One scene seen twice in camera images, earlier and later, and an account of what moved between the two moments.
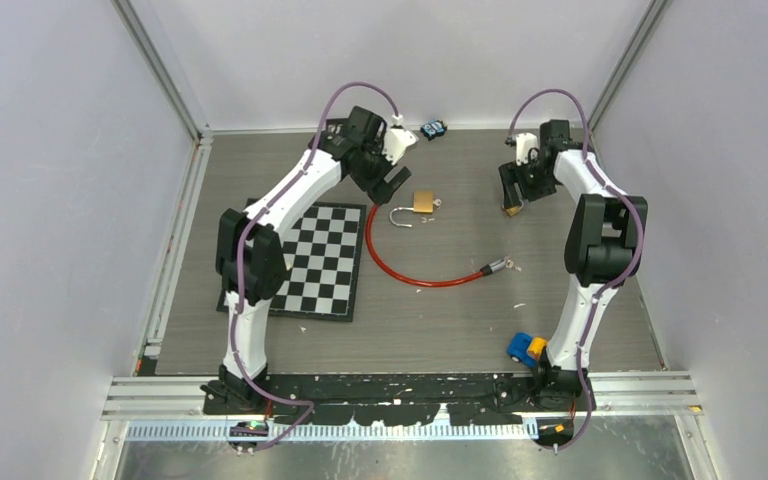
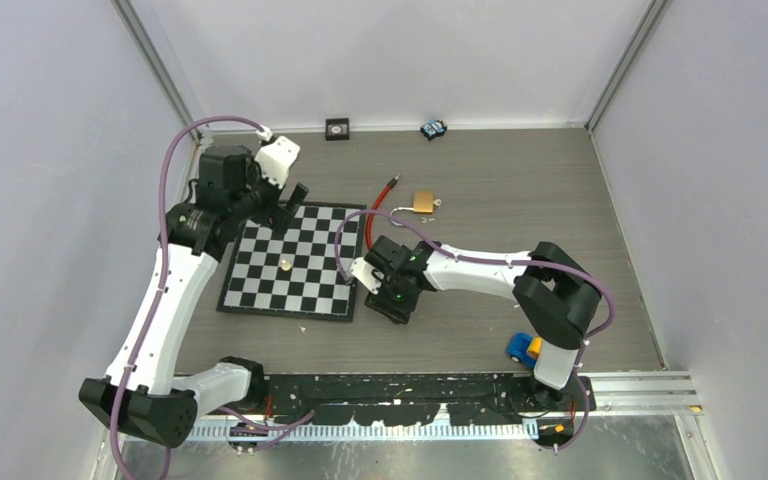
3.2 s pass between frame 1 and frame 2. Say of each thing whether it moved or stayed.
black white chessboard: stayed
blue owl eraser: stayed
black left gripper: moved
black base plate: stayed
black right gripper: moved
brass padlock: stayed
